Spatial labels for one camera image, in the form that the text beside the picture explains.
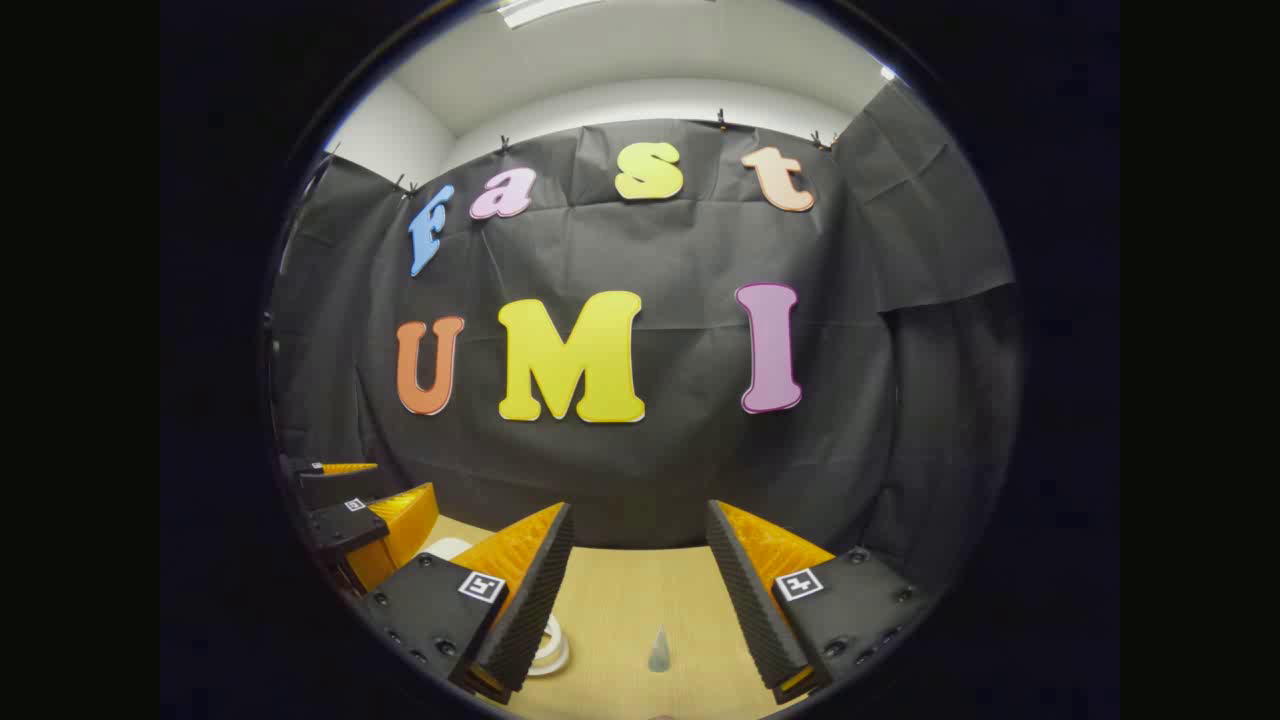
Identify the ceiling light fixture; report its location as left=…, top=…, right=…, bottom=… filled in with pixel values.
left=497, top=0, right=603, bottom=29

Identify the white suitcase with grey lining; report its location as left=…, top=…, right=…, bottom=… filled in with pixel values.
left=413, top=536, right=572, bottom=678

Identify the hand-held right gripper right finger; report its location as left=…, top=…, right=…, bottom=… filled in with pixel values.
left=705, top=498, right=937, bottom=706

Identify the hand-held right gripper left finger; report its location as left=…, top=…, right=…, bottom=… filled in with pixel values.
left=360, top=500, right=577, bottom=706

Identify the black backdrop cloth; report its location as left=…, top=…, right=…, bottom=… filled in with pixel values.
left=268, top=80, right=1023, bottom=591

